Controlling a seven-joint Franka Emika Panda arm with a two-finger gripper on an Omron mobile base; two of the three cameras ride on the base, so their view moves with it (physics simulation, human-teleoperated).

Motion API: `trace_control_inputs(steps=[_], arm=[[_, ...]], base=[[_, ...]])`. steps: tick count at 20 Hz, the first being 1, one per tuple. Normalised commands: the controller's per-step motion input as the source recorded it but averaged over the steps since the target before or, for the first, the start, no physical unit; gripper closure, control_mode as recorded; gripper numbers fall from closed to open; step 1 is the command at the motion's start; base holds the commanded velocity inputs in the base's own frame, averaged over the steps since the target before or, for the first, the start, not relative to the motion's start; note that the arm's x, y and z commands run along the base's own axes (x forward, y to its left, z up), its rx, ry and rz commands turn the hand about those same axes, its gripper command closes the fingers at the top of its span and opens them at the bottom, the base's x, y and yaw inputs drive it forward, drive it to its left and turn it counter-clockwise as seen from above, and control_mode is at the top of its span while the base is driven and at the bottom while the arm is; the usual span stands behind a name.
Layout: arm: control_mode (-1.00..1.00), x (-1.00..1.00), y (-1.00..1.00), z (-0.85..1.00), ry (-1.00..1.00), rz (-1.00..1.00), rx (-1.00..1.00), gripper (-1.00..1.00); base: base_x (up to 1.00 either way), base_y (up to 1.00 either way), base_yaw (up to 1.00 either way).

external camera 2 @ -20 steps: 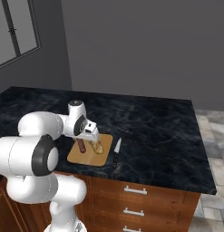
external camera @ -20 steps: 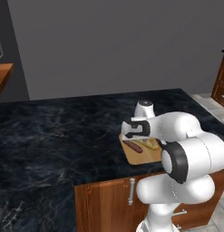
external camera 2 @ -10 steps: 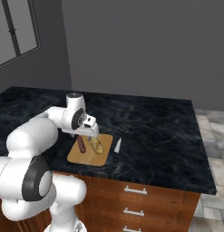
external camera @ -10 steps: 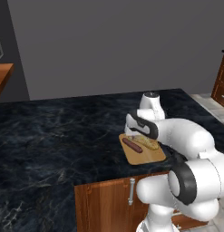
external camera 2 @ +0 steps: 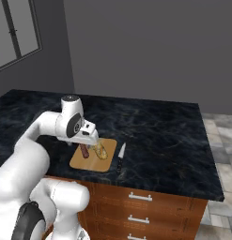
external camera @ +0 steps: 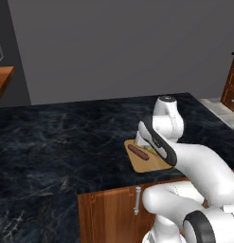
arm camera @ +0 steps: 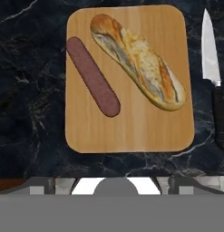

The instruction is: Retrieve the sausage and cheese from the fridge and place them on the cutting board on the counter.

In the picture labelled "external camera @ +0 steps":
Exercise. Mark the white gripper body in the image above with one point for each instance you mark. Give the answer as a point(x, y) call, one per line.
point(140, 141)

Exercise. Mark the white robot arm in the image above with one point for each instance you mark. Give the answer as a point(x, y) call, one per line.
point(197, 164)

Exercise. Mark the yellow cheese piece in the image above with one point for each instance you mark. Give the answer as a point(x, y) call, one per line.
point(148, 148)

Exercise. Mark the brown sausage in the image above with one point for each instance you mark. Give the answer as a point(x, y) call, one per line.
point(138, 152)

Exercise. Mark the wooden cutting board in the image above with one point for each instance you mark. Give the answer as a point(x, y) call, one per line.
point(147, 165)

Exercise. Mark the wooden cupboard door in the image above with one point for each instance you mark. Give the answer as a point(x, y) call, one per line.
point(109, 215)

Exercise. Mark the brown wooden shelf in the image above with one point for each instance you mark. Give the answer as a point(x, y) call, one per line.
point(2, 80)

